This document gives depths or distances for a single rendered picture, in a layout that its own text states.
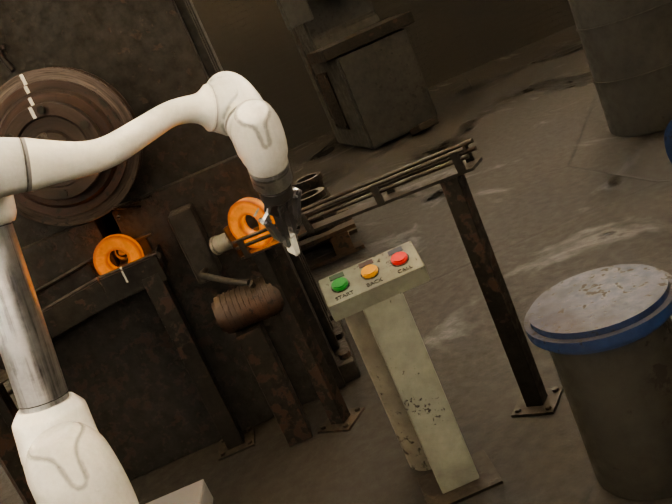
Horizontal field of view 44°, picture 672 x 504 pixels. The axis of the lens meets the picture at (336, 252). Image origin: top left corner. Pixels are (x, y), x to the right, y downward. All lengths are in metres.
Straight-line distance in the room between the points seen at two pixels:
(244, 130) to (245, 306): 0.91
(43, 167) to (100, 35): 1.17
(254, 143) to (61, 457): 0.70
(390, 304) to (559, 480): 0.57
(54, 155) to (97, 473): 0.58
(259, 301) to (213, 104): 0.85
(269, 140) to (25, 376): 0.68
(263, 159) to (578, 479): 1.03
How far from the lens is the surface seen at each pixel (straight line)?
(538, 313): 1.83
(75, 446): 1.61
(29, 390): 1.78
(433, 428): 2.06
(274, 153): 1.72
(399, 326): 1.94
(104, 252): 2.67
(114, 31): 2.71
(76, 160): 1.62
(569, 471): 2.09
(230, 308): 2.50
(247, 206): 2.41
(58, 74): 2.59
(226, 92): 1.81
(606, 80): 4.44
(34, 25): 2.75
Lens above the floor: 1.19
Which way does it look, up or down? 16 degrees down
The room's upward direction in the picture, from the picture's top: 23 degrees counter-clockwise
